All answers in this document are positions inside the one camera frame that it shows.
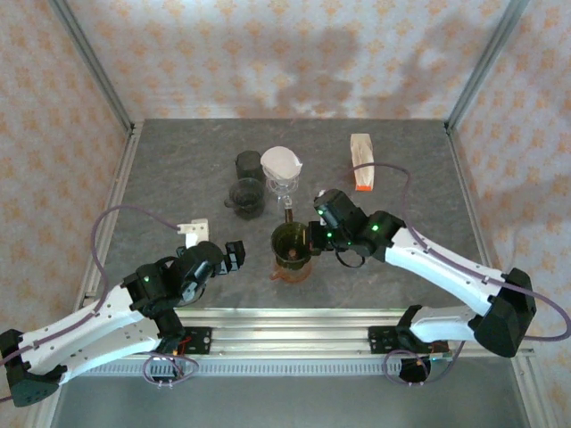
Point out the grey metal base plate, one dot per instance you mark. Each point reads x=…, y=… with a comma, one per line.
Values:
x=290, y=401

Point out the white paper coffee filter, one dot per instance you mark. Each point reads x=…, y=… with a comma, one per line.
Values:
x=278, y=162

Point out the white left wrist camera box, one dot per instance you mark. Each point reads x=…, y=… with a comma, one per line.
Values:
x=196, y=227

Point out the aluminium frame post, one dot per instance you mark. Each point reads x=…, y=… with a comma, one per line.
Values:
x=485, y=62
x=91, y=62

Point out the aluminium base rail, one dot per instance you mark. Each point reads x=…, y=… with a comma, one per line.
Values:
x=290, y=334

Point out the filter pack with orange end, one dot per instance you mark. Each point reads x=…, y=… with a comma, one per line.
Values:
x=362, y=160

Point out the dark glass cup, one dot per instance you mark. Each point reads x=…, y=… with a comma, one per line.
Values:
x=247, y=167

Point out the black controller box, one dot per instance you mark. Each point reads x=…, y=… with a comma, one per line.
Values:
x=412, y=372
x=163, y=372

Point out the dark green plastic dripper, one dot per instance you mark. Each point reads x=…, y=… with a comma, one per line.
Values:
x=290, y=249

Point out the orange glass carafe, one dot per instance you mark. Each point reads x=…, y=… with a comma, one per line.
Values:
x=292, y=276

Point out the aluminium side rail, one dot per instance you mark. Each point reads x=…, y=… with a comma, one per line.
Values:
x=466, y=187
x=117, y=187

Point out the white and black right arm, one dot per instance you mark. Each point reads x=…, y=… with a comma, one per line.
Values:
x=446, y=267

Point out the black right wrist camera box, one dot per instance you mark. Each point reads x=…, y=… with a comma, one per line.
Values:
x=339, y=209

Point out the dark glass server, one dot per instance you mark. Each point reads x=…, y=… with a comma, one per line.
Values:
x=245, y=200

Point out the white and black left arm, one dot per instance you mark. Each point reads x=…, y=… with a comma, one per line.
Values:
x=80, y=321

